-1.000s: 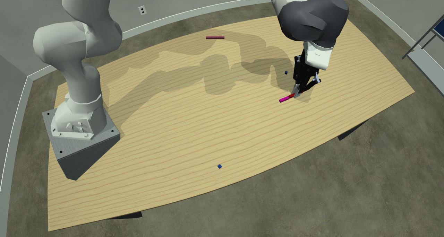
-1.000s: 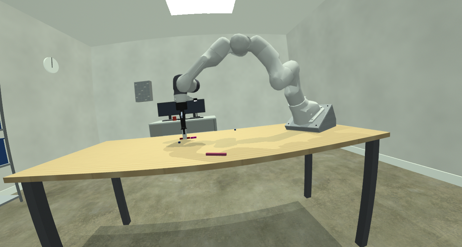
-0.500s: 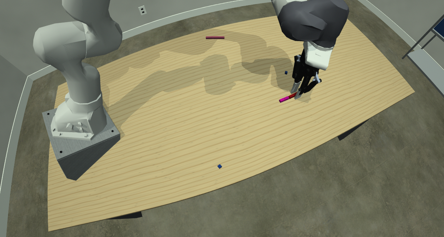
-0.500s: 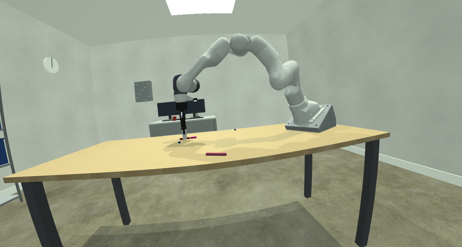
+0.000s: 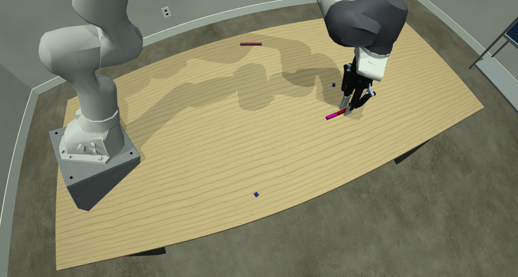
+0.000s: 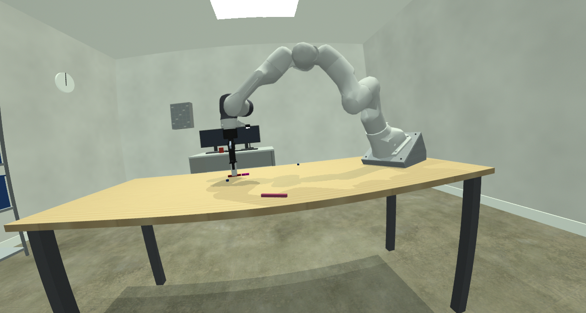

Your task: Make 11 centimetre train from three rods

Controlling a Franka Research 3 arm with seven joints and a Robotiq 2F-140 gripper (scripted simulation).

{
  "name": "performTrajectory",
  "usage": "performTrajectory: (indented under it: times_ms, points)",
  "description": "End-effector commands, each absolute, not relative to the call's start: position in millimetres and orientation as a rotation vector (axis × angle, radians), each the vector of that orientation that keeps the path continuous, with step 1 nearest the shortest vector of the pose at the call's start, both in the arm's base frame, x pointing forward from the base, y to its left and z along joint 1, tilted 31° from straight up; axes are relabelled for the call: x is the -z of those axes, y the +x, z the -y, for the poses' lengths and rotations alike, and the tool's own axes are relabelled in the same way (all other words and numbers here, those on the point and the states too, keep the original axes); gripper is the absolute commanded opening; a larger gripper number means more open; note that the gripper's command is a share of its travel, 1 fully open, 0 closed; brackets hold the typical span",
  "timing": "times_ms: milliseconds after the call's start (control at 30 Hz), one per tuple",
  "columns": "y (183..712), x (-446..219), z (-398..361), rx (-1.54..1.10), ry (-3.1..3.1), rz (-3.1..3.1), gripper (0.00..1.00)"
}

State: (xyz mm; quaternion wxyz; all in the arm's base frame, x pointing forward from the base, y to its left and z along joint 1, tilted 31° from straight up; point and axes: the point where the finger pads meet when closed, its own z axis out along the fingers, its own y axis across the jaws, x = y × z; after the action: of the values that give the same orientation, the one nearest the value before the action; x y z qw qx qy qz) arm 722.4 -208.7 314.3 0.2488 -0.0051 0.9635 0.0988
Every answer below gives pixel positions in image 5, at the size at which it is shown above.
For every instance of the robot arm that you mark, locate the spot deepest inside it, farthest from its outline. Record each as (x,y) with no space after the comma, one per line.
(75,53)

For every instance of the dark red rod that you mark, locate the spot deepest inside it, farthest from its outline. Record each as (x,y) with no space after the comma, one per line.
(341,111)

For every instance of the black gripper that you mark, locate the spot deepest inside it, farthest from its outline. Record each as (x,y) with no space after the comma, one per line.
(351,81)

